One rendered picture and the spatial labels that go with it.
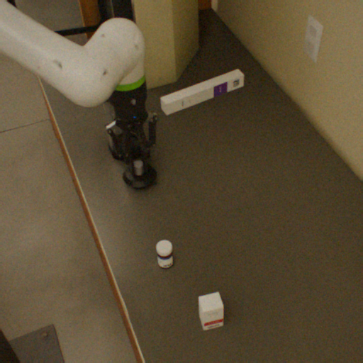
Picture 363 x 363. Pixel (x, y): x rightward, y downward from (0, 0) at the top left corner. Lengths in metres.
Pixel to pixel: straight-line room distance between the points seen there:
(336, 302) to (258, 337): 0.20
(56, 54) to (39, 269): 1.57
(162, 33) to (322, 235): 0.76
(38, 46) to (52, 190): 1.77
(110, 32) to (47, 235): 1.62
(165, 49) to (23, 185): 1.41
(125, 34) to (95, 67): 0.12
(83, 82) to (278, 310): 0.64
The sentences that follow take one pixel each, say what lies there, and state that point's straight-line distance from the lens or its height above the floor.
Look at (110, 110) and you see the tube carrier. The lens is 1.42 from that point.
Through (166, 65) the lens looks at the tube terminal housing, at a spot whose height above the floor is 1.01.
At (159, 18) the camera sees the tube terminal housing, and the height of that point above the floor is 1.18.
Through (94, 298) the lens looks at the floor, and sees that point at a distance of 2.39.
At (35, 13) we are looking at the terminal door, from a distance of 1.94.
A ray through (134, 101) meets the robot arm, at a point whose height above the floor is 1.25.
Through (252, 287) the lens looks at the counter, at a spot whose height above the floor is 0.94.
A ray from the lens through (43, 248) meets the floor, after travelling 2.59.
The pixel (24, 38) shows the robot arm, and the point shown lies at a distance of 1.12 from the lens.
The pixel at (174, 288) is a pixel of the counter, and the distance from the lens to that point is 1.26.
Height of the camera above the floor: 2.01
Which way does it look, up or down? 48 degrees down
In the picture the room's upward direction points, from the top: 3 degrees counter-clockwise
